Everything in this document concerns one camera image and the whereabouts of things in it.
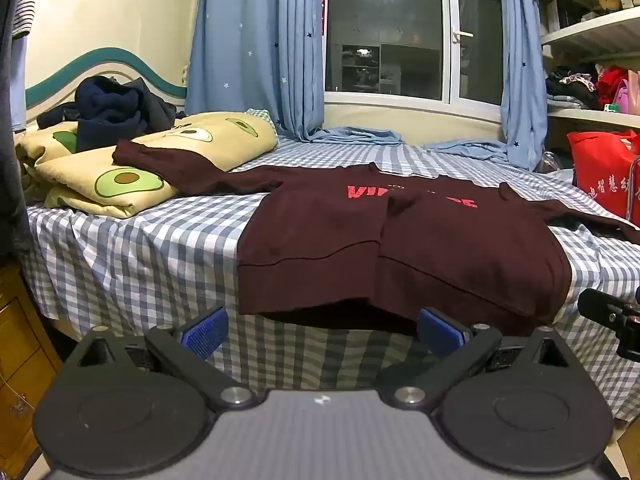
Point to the red fabric bag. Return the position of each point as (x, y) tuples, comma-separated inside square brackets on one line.
[(600, 170)]

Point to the red cloth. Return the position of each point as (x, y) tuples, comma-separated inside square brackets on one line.
[(607, 82)]

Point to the magenta bag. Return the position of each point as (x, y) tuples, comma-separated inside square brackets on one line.
[(621, 97)]

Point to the teal trimmed headboard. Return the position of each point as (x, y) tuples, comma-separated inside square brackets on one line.
[(60, 85)]

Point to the wooden drawer cabinet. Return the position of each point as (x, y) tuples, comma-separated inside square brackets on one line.
[(25, 360)]

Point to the bed with checkered sheet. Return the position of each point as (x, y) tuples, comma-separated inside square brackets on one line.
[(150, 250)]

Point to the pile of dark clothes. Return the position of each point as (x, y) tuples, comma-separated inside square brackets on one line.
[(570, 92)]

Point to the white shelf unit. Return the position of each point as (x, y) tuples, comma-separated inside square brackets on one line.
[(590, 30)]

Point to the pale pink handbag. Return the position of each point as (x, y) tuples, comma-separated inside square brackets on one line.
[(634, 90)]

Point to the dark hanging cloth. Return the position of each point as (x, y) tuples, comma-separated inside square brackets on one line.
[(10, 135)]

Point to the maroon shirt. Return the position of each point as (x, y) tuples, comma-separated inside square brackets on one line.
[(325, 230)]

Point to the white framed window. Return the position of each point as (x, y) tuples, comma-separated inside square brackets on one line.
[(390, 35)]

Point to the yellow avocado print quilt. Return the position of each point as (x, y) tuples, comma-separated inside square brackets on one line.
[(240, 146)]

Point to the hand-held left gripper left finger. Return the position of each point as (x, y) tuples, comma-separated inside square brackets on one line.
[(205, 334)]

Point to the dark navy clothes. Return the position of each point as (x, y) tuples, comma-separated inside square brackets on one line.
[(110, 110)]

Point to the blue star curtain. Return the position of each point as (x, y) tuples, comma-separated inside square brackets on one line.
[(250, 35), (520, 60)]

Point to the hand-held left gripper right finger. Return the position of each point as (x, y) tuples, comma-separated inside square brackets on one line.
[(440, 334)]

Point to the checkered pillow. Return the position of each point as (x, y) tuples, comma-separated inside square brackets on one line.
[(261, 116)]

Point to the yellow toy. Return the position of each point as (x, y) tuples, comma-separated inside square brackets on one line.
[(611, 1)]

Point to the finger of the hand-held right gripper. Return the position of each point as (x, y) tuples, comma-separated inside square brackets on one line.
[(600, 307)]

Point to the clear plastic item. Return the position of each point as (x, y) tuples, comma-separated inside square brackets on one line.
[(550, 162)]

